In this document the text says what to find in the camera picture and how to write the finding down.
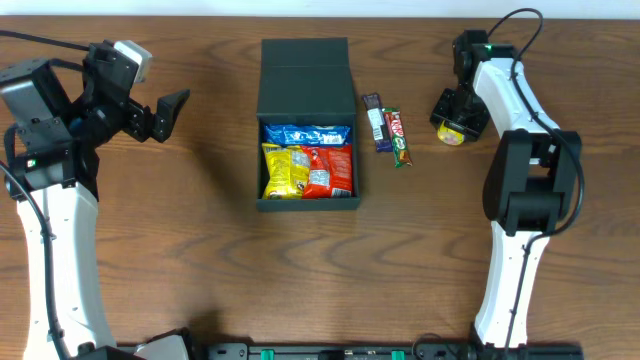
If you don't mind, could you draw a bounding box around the yellow plastic jar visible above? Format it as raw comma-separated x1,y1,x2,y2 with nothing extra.
437,122,465,146

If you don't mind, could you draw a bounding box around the red KitKat bar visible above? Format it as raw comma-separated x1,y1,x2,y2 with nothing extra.
382,107,413,168

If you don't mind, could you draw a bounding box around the dark purple chocolate bar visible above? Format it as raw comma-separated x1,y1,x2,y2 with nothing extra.
361,93,393,152

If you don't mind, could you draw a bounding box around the blue Oreo cookie pack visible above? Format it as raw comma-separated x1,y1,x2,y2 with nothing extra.
263,124,351,146

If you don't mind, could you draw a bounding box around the yellow snack bag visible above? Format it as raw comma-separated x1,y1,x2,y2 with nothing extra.
262,143,310,200

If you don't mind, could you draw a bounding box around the black box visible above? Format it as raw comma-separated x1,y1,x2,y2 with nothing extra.
256,38,361,212

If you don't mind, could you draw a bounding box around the red snack bag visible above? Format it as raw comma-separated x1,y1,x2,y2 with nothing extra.
302,145,353,199

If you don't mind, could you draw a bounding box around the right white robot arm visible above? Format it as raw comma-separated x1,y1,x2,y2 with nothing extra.
430,30,584,351

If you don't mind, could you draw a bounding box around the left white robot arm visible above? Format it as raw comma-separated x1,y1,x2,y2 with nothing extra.
1,40,196,359

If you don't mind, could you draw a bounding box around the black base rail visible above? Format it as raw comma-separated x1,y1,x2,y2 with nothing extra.
119,341,585,360

